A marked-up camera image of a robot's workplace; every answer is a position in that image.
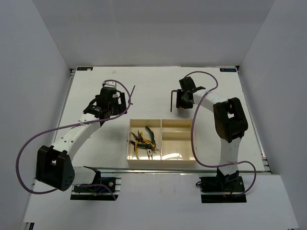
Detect yellow needle-nose pliers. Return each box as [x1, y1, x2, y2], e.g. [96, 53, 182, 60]
[142, 137, 155, 160]
[130, 131, 144, 160]

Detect green side cutters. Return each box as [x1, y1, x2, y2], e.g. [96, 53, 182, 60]
[130, 126, 157, 154]

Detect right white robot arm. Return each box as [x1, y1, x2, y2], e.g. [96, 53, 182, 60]
[176, 76, 248, 191]

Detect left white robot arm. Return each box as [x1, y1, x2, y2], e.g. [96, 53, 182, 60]
[35, 81, 127, 191]

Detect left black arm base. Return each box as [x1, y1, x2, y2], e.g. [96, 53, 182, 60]
[70, 166, 121, 201]

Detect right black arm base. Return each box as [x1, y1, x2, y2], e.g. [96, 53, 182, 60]
[195, 176, 247, 204]

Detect right brown hex key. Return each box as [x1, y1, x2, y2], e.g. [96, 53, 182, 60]
[170, 90, 177, 112]

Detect beige three-compartment tray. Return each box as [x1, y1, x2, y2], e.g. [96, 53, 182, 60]
[127, 119, 196, 168]

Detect left blue corner label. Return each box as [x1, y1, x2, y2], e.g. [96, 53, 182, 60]
[76, 67, 93, 71]

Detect blue corner label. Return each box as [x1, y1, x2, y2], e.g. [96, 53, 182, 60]
[220, 68, 237, 72]
[76, 67, 93, 71]

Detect right blue corner label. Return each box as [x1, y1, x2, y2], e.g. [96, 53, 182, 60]
[220, 68, 237, 72]

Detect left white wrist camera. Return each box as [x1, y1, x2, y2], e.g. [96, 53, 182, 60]
[103, 81, 117, 90]

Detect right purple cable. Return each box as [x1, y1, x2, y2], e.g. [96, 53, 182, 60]
[186, 71, 257, 197]

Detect purple cable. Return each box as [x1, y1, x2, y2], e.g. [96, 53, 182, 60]
[15, 79, 133, 199]
[186, 71, 257, 197]

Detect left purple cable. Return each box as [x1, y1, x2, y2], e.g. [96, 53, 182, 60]
[15, 79, 133, 199]

